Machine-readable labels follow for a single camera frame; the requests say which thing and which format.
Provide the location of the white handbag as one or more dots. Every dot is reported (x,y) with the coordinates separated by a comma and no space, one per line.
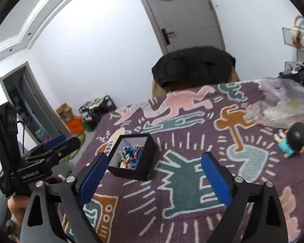
(302,35)

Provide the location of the person's left hand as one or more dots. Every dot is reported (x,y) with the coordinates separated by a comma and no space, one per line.
(15,205)

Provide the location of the grey door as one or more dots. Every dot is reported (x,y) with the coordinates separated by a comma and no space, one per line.
(187,12)

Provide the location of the small cardboard box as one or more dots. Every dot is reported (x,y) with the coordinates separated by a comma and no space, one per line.
(64,111)

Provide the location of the open grey doorway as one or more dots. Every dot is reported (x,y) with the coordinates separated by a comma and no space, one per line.
(25,101)

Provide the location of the printed blanket with figures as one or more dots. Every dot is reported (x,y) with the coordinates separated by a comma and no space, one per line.
(187,141)

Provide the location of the black cloth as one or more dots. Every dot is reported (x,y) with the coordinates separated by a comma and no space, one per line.
(192,65)

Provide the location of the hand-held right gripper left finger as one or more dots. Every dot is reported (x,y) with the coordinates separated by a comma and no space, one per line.
(93,179)

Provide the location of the clear plastic bag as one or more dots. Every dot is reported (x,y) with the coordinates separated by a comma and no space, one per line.
(281,106)

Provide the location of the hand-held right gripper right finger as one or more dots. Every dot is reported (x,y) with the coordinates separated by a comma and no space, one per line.
(215,179)

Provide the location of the toy figurine with black hair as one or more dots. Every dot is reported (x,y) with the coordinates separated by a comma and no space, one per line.
(293,136)

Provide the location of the tan chair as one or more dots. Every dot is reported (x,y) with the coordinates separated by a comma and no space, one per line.
(158,91)

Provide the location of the orange bag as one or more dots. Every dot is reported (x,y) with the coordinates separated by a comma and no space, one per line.
(76,125)

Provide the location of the black jewelry box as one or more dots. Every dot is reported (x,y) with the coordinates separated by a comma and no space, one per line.
(141,167)

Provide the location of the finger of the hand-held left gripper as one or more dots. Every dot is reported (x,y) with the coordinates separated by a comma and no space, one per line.
(54,140)
(65,148)

